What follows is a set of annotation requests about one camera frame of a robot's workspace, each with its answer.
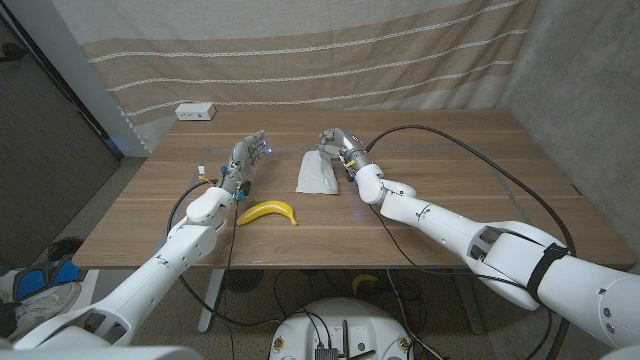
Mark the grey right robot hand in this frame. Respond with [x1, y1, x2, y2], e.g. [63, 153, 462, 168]
[317, 127, 374, 177]

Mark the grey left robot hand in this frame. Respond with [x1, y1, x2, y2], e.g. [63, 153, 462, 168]
[218, 129, 271, 199]

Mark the white cloth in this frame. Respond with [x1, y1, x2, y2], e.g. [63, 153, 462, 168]
[295, 148, 340, 196]

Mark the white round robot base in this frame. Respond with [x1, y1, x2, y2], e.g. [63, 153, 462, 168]
[268, 297, 415, 360]

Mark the yellow toy banana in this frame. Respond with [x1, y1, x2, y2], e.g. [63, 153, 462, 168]
[236, 200, 299, 228]

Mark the yellow banana under table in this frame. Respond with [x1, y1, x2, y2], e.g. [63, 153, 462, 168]
[351, 273, 380, 295]

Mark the white power strip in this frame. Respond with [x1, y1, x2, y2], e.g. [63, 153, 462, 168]
[174, 102, 217, 122]

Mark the beige striped curtain backdrop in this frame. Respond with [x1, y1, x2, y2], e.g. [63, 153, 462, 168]
[49, 0, 541, 151]

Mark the black round floor fan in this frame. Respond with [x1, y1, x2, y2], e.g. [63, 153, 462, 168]
[224, 269, 265, 294]

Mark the white table leg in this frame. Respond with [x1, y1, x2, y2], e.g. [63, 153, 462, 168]
[197, 269, 226, 334]

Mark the dark round floor object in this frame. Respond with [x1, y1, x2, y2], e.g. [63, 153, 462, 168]
[47, 236, 85, 264]

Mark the grey table leg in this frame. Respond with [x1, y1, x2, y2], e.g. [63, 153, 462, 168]
[452, 267, 486, 335]

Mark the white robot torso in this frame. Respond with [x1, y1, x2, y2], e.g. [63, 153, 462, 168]
[0, 344, 204, 360]

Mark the blue black foot pedal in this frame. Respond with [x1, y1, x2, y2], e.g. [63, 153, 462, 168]
[12, 254, 89, 303]

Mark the white sneaker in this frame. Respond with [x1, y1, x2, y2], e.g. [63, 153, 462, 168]
[12, 282, 84, 336]

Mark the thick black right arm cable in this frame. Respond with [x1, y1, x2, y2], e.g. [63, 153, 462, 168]
[364, 123, 579, 360]

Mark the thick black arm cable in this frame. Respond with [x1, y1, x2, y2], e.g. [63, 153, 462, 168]
[364, 123, 579, 360]
[165, 178, 281, 329]

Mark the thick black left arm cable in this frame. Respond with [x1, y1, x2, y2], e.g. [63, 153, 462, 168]
[165, 178, 281, 329]

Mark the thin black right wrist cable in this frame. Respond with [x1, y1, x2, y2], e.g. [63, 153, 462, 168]
[367, 203, 429, 275]

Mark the black arm strap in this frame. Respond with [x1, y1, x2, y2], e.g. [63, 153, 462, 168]
[525, 243, 570, 304]

